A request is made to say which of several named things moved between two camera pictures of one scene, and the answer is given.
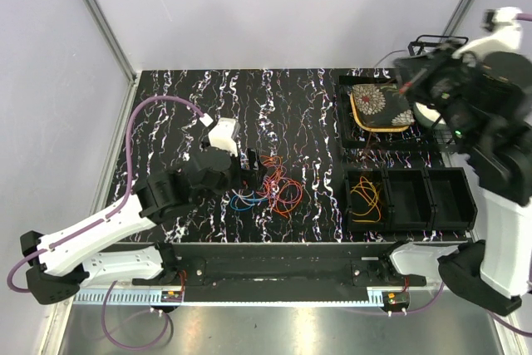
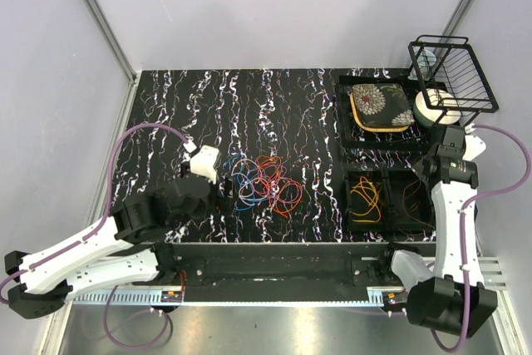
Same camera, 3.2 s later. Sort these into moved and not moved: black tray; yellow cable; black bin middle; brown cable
Moved: brown cable
Not moved: yellow cable; black tray; black bin middle
